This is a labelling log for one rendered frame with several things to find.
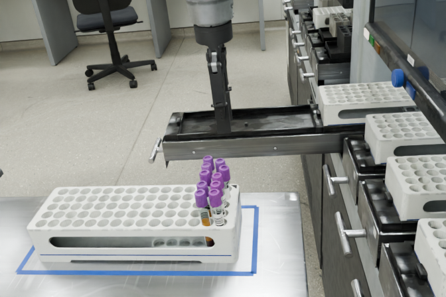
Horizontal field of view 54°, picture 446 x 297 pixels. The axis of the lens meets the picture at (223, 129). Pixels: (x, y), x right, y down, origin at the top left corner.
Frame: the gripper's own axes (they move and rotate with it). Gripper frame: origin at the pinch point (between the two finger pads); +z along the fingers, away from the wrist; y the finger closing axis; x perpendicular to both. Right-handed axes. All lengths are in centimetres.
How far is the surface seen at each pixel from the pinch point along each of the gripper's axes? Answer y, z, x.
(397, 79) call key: -18.4, -13.0, -30.3
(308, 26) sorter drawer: 73, 3, -26
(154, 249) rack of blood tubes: -40.1, 0.3, 7.3
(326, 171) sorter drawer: -10.0, 9.8, -20.6
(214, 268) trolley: -41.5, 2.9, -0.9
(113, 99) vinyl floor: 205, 83, 105
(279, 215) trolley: -31.0, 3.0, -10.2
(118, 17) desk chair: 234, 30, 96
